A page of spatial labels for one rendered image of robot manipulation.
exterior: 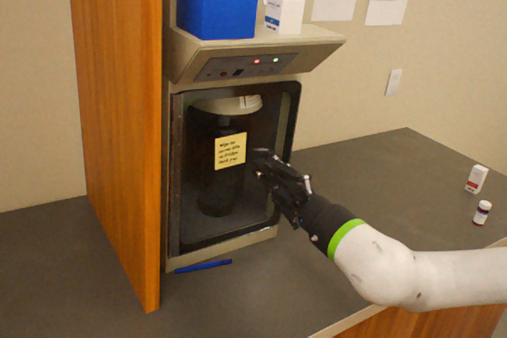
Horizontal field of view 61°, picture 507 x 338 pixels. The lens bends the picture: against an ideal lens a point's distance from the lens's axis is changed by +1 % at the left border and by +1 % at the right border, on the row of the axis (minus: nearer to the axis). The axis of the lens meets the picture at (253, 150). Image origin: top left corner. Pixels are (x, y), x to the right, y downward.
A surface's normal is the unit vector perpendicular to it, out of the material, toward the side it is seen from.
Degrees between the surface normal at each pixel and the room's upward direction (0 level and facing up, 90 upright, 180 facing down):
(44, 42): 90
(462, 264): 44
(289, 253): 0
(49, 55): 90
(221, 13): 90
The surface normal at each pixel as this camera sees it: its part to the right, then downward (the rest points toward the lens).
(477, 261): -0.56, -0.69
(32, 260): 0.11, -0.89
